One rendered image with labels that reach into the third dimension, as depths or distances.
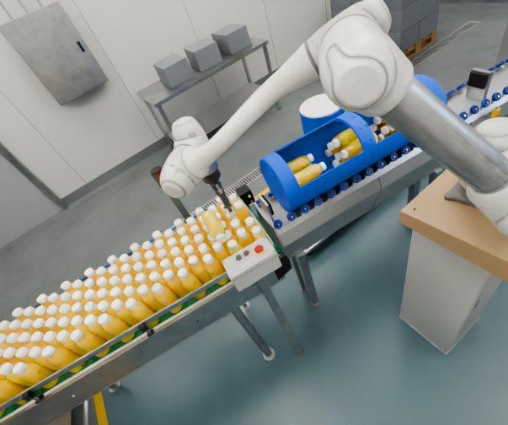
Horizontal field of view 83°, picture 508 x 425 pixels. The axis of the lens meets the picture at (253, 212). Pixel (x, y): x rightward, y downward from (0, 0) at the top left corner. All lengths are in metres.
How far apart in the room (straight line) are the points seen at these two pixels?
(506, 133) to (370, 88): 0.57
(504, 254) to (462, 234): 0.12
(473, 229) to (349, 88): 0.73
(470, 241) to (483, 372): 1.11
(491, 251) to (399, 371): 1.11
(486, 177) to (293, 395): 1.59
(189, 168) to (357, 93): 0.49
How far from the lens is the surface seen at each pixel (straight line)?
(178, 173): 0.86
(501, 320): 2.28
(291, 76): 0.84
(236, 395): 2.14
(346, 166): 1.36
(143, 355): 1.52
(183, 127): 0.98
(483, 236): 1.17
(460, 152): 0.82
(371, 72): 0.60
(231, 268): 1.12
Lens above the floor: 1.97
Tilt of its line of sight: 44 degrees down
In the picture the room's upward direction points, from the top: 23 degrees counter-clockwise
